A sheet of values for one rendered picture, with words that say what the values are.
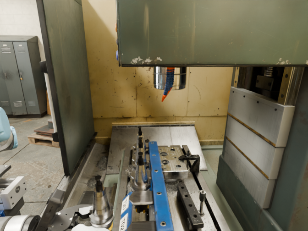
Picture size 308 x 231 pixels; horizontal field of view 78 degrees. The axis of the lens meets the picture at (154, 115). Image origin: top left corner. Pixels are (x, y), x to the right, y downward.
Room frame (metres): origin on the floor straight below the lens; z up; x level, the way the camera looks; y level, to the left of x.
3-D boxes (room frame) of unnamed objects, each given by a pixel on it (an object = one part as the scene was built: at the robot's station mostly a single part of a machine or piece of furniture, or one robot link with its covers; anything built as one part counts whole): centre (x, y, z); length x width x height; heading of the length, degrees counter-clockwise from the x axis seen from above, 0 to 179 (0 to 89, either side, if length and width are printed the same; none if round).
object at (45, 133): (3.45, 1.64, 0.19); 1.20 x 0.80 x 0.38; 75
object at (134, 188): (0.51, 0.04, 1.21); 0.06 x 0.06 x 0.03
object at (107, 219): (0.39, 0.13, 1.21); 0.06 x 0.06 x 0.03
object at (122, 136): (1.60, -0.02, 0.75); 0.89 x 0.67 x 0.26; 94
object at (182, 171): (1.06, -0.07, 0.97); 0.29 x 0.23 x 0.05; 4
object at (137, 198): (0.46, 0.04, 1.21); 0.07 x 0.05 x 0.01; 94
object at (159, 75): (0.93, -0.08, 1.51); 0.16 x 0.16 x 0.12
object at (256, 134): (0.97, -0.52, 1.16); 0.48 x 0.05 x 0.51; 4
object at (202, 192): (0.71, -0.22, 0.96); 0.03 x 0.03 x 0.13
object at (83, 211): (0.43, 0.16, 1.17); 0.09 x 0.03 x 0.06; 108
